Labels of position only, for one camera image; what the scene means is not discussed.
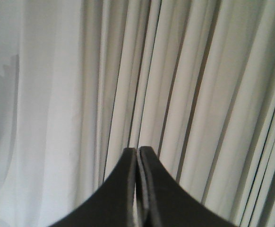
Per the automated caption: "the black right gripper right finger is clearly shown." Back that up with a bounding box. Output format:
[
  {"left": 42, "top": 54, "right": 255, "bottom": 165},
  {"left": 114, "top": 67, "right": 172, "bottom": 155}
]
[{"left": 137, "top": 146, "right": 233, "bottom": 227}]

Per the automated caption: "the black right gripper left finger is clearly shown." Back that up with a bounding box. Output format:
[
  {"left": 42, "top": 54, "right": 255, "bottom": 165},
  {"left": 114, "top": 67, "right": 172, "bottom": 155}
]
[{"left": 52, "top": 148, "right": 136, "bottom": 227}]

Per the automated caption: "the light blue curtain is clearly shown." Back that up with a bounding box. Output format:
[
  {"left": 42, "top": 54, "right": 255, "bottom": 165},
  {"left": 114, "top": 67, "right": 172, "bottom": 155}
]
[{"left": 0, "top": 0, "right": 275, "bottom": 227}]

